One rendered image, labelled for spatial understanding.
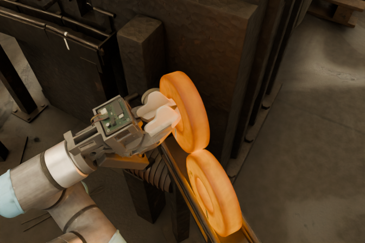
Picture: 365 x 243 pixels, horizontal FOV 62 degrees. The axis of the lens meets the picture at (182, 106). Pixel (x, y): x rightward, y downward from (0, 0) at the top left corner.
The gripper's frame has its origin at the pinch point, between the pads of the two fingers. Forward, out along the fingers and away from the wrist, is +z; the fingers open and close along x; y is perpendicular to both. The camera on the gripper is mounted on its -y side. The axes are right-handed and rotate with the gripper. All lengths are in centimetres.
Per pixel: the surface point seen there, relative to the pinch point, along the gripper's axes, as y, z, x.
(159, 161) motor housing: -26.2, -10.9, 6.6
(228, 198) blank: -3.1, -1.2, -17.9
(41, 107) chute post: -66, -59, 91
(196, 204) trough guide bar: -10.5, -6.7, -13.6
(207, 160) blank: -2.0, -1.1, -10.9
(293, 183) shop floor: -92, 30, 1
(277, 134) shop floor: -94, 39, 24
